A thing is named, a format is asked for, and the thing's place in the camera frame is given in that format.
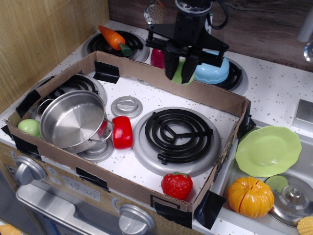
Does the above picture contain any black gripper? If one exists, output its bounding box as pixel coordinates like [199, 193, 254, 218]
[146, 9, 229, 84]

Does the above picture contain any light green toy broccoli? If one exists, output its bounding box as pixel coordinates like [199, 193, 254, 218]
[172, 59, 195, 85]

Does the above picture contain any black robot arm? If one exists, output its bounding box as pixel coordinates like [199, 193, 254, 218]
[146, 0, 229, 84]

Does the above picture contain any stainless steel pot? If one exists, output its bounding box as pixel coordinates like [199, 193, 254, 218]
[37, 90, 114, 153]

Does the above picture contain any steel pot lid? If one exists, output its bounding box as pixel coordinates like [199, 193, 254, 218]
[265, 174, 313, 227]

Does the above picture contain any dark red toy vegetable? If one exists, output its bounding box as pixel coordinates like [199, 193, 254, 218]
[150, 48, 165, 69]

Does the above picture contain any light blue plastic bowl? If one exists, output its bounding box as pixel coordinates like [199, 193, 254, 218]
[194, 56, 230, 85]

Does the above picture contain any hanging grey spatula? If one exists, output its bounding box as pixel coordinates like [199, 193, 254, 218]
[205, 14, 213, 34]

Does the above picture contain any hanging metal strainer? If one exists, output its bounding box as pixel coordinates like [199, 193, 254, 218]
[144, 0, 167, 25]

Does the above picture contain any orange toy carrot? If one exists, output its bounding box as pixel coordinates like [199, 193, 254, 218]
[98, 25, 133, 57]

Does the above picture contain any silver centre stove knob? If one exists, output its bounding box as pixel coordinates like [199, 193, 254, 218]
[111, 96, 143, 119]

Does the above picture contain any silver stove knob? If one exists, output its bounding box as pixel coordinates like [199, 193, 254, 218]
[77, 140, 114, 163]
[111, 96, 143, 119]

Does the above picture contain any front right black burner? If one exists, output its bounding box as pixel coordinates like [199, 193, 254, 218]
[133, 107, 221, 177]

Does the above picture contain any cardboard fence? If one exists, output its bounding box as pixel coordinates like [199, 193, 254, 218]
[5, 51, 250, 212]

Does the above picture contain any red toy pepper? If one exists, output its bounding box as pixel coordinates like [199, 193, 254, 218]
[112, 116, 133, 149]

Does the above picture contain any front left black burner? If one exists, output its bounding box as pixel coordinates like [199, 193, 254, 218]
[30, 73, 107, 120]

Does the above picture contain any silver front stove knob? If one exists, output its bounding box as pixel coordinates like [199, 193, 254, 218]
[77, 140, 114, 163]

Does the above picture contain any green plastic plate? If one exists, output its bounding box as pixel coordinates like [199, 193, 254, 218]
[235, 126, 302, 178]

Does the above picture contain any red toy strawberry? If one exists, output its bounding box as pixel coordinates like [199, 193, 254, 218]
[161, 172, 193, 200]

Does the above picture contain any silver faucet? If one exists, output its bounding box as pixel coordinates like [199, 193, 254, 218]
[296, 7, 313, 63]

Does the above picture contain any orange toy pumpkin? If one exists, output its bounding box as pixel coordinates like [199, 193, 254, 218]
[227, 176, 275, 218]

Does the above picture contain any green toy apple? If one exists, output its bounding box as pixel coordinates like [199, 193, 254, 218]
[18, 119, 41, 138]

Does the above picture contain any oven clock display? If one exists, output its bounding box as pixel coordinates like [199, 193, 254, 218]
[62, 176, 101, 202]

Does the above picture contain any right oven knob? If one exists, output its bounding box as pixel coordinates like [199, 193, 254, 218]
[118, 204, 155, 235]

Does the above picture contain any oven knob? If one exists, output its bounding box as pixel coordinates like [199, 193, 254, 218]
[118, 204, 155, 235]
[15, 156, 47, 185]

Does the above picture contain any left oven knob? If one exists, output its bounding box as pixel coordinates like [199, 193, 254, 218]
[15, 156, 47, 185]

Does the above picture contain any yellow toy corn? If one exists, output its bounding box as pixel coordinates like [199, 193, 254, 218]
[297, 216, 313, 235]

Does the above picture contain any orange toy at corner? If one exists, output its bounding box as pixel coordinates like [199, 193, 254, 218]
[0, 224, 21, 235]

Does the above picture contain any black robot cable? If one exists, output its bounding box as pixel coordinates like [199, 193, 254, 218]
[209, 0, 230, 30]

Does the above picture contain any silver oven door handle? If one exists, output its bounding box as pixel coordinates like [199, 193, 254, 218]
[16, 184, 121, 235]

